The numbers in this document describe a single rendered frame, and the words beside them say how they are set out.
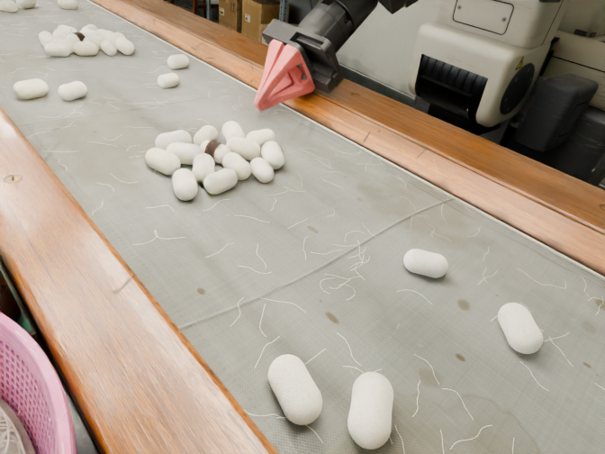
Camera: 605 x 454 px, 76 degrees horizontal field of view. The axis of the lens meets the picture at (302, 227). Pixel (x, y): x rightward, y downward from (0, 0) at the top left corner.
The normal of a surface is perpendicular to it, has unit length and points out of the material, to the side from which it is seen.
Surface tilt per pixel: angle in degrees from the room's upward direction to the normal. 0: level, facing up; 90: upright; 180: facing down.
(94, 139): 0
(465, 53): 98
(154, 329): 0
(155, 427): 0
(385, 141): 45
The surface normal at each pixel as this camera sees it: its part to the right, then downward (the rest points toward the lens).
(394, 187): 0.12, -0.78
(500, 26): -0.79, 0.41
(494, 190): -0.42, -0.29
